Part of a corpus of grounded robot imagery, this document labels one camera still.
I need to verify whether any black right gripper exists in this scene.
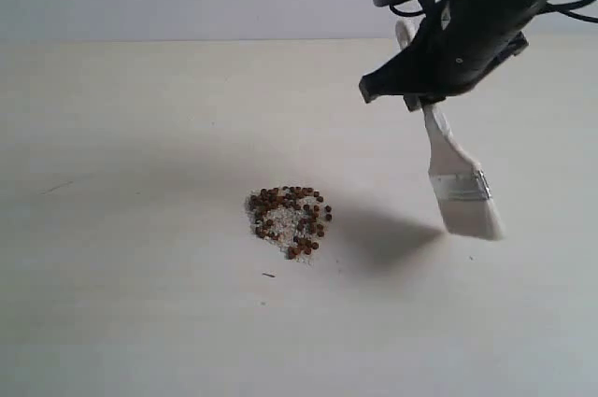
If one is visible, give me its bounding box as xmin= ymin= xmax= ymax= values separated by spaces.
xmin=359 ymin=0 xmax=548 ymax=112

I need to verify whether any white wooden paint brush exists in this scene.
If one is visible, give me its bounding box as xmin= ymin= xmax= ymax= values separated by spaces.
xmin=394 ymin=19 xmax=506 ymax=242

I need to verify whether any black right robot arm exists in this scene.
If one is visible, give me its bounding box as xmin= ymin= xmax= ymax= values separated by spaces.
xmin=359 ymin=0 xmax=562 ymax=107

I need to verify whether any brown beans and grain pile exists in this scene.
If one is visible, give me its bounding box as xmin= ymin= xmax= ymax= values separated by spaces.
xmin=244 ymin=186 xmax=334 ymax=264

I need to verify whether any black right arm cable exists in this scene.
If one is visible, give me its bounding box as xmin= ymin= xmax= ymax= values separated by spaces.
xmin=387 ymin=0 xmax=598 ymax=24

